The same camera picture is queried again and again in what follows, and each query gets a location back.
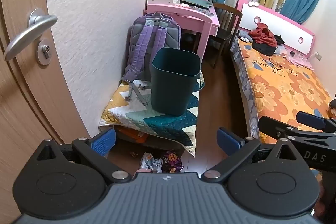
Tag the white wall socket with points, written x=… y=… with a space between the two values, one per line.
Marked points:
x=318 y=56

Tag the grey white cloth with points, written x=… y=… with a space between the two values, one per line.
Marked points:
x=244 y=36

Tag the wooden door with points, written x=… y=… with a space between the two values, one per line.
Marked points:
x=26 y=98

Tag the black clothes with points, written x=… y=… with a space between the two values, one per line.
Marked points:
x=265 y=50

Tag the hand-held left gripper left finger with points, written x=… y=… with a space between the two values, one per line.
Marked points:
x=103 y=141

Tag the purple grey backpack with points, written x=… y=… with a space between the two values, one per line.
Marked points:
x=147 y=37

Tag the small brown candy wrapper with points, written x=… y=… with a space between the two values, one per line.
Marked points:
x=134 y=154

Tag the silver snack wrapper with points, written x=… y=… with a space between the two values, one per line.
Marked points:
x=149 y=162

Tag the patchwork quilt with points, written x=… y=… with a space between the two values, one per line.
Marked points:
x=168 y=127

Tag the pink desk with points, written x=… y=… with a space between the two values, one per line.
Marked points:
x=183 y=16

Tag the dark teal trash bin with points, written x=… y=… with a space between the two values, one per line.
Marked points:
x=173 y=87

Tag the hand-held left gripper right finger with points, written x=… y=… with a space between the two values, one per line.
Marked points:
x=227 y=140

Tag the purple snack wrapper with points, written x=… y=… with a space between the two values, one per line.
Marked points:
x=172 y=161

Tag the dark wooden chair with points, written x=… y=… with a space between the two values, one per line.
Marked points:
x=225 y=29

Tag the pink cloth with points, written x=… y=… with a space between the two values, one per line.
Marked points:
x=299 y=59

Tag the red clothes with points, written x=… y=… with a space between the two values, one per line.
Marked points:
x=262 y=36

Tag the silver door lock cylinder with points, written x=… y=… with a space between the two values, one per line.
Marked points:
x=44 y=52

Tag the orange box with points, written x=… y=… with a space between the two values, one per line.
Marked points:
x=131 y=134

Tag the pink white bed headboard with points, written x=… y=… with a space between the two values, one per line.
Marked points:
x=278 y=22

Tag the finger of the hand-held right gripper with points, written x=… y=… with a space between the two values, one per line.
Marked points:
x=309 y=119
x=270 y=127

